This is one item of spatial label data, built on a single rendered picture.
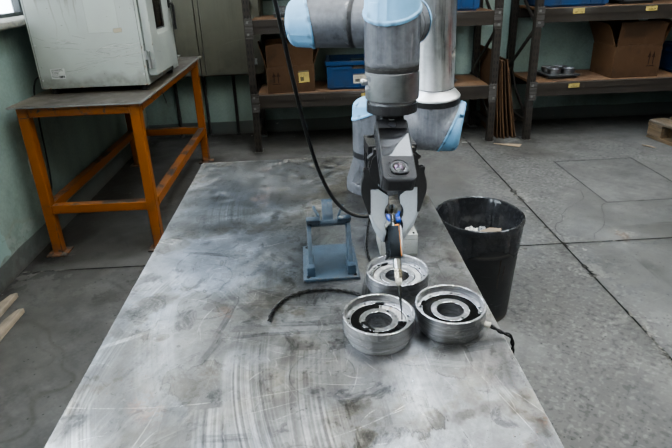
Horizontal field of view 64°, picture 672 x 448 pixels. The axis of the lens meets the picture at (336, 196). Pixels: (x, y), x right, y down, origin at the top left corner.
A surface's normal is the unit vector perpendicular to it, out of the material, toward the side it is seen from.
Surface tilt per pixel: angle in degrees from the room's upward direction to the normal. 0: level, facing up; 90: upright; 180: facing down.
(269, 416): 0
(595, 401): 0
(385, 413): 0
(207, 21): 90
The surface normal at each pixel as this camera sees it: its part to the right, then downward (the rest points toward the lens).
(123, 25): 0.04, 0.39
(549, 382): -0.04, -0.92
